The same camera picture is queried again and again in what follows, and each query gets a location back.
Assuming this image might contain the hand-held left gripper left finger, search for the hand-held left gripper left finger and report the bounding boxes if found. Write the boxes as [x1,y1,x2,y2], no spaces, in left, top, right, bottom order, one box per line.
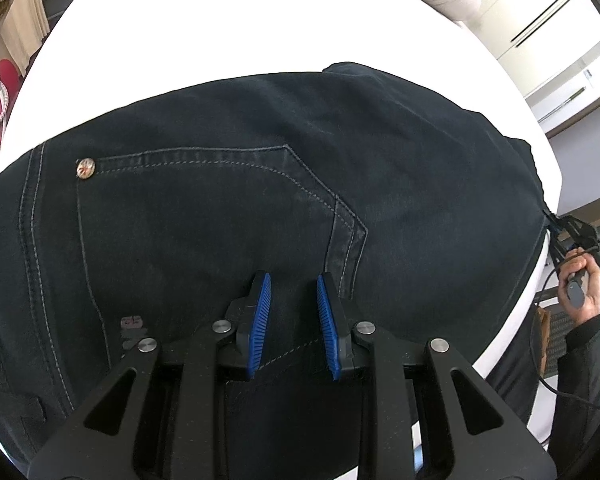
[27,271,273,480]

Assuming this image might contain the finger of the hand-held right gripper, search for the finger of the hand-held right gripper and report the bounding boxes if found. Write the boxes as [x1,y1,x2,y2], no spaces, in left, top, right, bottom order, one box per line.
[544,209,573,267]

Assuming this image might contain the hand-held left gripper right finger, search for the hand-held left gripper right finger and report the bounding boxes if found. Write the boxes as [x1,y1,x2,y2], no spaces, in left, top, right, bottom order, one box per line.
[316,272,559,480]

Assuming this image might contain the dark denim pants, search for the dark denim pants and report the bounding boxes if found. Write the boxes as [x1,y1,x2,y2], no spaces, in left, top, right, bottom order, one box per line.
[0,61,556,480]

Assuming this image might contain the person's right forearm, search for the person's right forearm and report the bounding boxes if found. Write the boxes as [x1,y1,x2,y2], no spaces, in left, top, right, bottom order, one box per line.
[549,305,600,471]

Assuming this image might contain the person's right hand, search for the person's right hand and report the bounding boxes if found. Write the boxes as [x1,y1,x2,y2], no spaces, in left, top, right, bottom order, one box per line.
[557,247,600,330]

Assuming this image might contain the brown and black chair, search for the brown and black chair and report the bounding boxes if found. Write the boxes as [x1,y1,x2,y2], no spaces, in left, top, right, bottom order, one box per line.
[534,297,581,378]

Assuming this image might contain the white wardrobe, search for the white wardrobe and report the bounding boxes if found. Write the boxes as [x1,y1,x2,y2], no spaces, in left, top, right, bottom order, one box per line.
[457,0,600,136]

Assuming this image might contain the white bed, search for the white bed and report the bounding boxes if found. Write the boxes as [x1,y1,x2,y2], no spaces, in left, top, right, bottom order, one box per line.
[0,0,563,480]

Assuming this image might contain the beige curtain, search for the beige curtain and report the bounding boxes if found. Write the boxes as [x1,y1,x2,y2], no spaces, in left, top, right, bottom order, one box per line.
[0,0,51,68]

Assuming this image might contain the black cable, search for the black cable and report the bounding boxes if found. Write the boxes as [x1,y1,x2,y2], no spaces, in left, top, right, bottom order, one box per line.
[529,240,600,413]

